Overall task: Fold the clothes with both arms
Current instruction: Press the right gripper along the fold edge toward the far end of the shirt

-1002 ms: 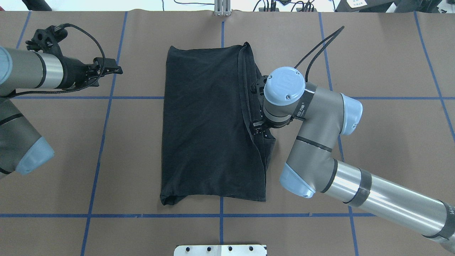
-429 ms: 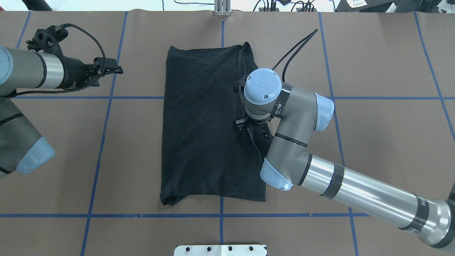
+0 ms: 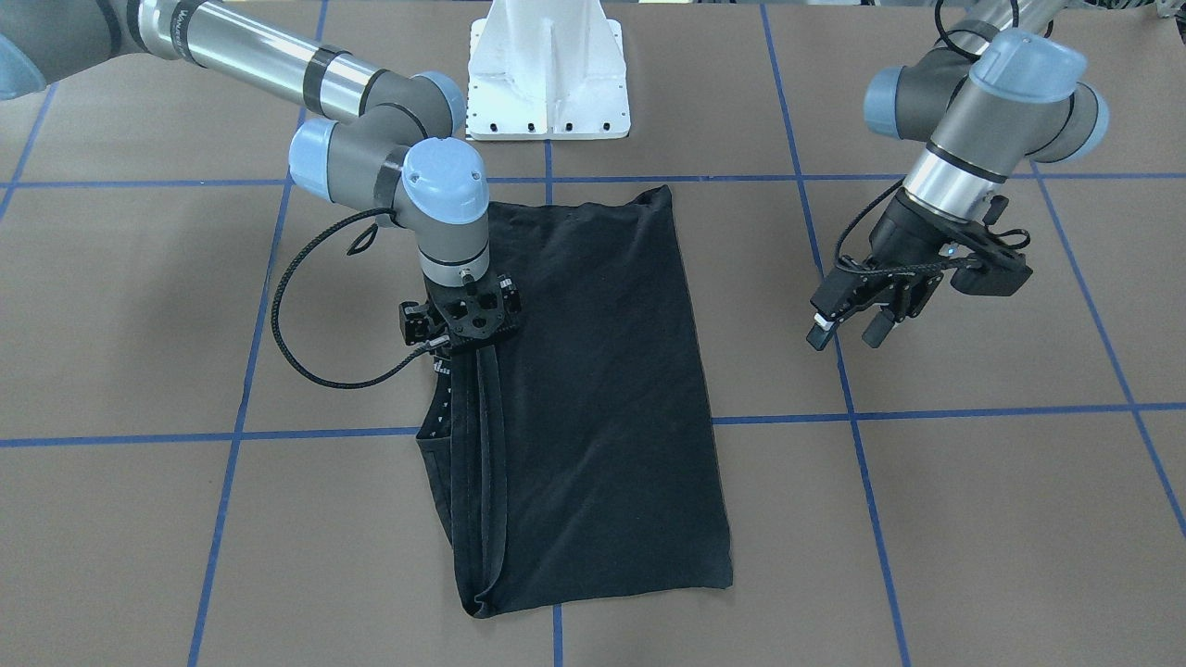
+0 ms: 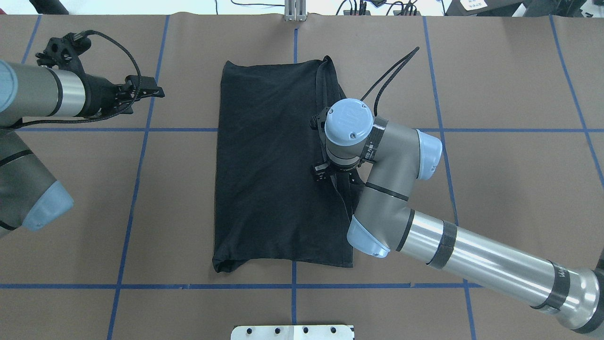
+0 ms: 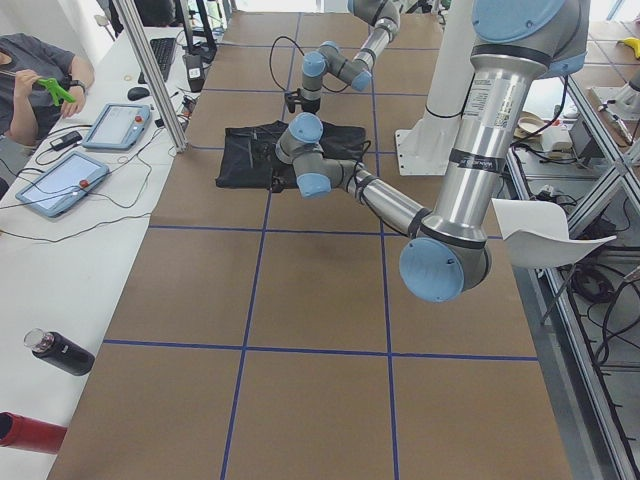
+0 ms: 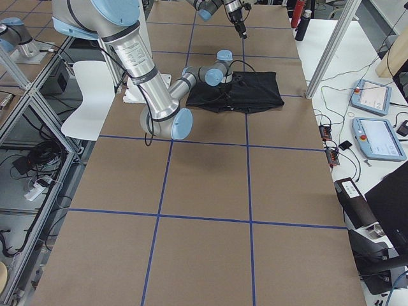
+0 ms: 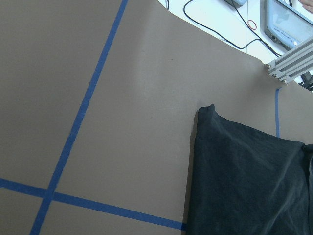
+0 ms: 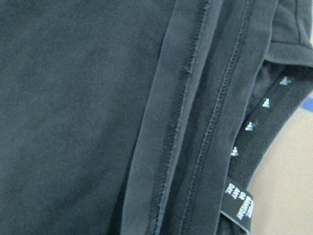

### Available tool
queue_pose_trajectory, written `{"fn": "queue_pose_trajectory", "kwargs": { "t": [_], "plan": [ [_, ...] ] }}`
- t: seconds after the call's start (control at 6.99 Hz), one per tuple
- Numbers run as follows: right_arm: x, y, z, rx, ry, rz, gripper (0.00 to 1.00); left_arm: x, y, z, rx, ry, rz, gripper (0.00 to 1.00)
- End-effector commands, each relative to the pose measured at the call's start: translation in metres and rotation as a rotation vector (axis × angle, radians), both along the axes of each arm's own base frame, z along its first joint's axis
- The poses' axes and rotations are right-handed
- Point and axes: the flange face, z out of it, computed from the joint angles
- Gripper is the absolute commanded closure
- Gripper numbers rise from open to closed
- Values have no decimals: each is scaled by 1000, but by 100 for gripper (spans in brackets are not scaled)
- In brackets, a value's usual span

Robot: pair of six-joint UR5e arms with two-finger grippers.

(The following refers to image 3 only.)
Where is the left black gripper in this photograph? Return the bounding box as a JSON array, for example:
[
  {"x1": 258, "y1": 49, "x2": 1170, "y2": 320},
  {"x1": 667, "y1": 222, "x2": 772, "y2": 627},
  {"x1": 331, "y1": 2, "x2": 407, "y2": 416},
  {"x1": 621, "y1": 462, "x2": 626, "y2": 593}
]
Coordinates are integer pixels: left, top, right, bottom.
[{"x1": 806, "y1": 190, "x2": 963, "y2": 351}]

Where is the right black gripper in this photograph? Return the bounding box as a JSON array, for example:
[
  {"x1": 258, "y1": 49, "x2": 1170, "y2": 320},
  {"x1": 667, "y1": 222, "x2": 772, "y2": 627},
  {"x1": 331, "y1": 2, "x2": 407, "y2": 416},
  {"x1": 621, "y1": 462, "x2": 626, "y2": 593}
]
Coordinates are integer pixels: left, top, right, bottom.
[{"x1": 398, "y1": 300, "x2": 441, "y2": 347}]

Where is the black graphic t-shirt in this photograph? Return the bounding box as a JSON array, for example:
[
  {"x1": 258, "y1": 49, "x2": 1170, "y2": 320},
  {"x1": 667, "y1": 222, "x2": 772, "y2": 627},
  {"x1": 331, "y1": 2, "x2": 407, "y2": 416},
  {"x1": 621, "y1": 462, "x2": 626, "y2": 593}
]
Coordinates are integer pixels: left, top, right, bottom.
[{"x1": 417, "y1": 186, "x2": 733, "y2": 618}]

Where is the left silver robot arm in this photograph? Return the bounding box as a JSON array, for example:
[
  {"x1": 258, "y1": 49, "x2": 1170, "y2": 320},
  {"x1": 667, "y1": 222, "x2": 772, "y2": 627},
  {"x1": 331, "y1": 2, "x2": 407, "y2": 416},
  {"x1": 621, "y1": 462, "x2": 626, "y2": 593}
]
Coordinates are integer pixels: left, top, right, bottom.
[{"x1": 806, "y1": 1, "x2": 1109, "y2": 350}]

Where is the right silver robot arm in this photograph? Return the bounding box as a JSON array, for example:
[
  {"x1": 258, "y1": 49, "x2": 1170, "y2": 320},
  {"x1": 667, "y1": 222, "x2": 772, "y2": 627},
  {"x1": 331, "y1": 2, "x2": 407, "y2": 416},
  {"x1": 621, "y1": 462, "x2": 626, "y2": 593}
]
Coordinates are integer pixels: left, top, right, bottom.
[{"x1": 1, "y1": 1, "x2": 510, "y2": 347}]

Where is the black braided cable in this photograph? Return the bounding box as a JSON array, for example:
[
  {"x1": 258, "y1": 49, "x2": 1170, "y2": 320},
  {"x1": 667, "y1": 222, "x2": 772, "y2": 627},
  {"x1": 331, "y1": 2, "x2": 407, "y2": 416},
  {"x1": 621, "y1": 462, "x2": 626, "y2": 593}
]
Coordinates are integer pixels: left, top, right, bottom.
[
  {"x1": 270, "y1": 207, "x2": 455, "y2": 390},
  {"x1": 833, "y1": 0, "x2": 1029, "y2": 279}
]

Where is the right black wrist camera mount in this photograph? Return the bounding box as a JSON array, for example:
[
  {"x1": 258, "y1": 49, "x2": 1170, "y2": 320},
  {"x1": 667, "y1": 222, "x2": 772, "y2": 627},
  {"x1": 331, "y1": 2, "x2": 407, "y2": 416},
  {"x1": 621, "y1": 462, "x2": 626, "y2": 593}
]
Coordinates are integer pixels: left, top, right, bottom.
[{"x1": 426, "y1": 271, "x2": 522, "y2": 358}]

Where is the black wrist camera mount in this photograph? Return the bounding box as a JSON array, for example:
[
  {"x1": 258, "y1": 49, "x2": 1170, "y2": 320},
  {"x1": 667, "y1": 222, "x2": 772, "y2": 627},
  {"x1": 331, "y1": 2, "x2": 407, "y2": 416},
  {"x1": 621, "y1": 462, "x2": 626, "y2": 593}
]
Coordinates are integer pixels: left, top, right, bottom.
[
  {"x1": 426, "y1": 271, "x2": 522, "y2": 358},
  {"x1": 952, "y1": 195, "x2": 1033, "y2": 296}
]

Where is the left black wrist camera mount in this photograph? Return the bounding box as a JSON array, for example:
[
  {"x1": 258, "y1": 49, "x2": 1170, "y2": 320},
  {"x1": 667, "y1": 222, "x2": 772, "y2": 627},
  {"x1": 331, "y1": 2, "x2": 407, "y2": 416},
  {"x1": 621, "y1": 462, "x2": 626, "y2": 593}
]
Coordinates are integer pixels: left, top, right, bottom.
[{"x1": 952, "y1": 195, "x2": 1033, "y2": 296}]

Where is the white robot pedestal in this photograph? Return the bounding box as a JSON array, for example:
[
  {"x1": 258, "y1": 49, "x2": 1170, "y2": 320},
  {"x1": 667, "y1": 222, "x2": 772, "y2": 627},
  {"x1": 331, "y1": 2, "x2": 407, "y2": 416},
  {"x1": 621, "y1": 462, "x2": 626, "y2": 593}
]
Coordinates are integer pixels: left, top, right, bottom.
[{"x1": 465, "y1": 1, "x2": 631, "y2": 141}]

